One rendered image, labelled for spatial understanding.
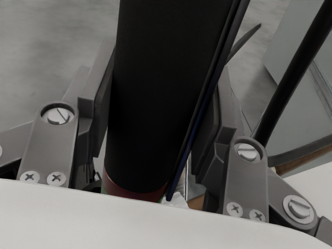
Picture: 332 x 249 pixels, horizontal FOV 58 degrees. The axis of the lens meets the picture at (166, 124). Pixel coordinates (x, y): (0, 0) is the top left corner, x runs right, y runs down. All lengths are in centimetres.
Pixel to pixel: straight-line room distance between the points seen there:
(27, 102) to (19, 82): 25
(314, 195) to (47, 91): 222
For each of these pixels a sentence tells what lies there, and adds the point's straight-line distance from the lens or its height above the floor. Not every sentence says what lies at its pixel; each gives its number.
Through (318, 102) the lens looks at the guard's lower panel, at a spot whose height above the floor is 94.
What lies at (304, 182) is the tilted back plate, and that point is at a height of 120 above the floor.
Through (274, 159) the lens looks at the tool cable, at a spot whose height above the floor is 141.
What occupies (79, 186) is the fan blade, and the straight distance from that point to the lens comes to 69.
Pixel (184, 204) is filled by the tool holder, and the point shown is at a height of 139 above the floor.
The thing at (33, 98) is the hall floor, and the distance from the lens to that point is 248.
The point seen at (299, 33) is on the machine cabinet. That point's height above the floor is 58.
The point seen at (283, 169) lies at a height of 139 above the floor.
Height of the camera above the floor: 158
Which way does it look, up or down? 43 degrees down
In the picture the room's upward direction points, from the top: 16 degrees clockwise
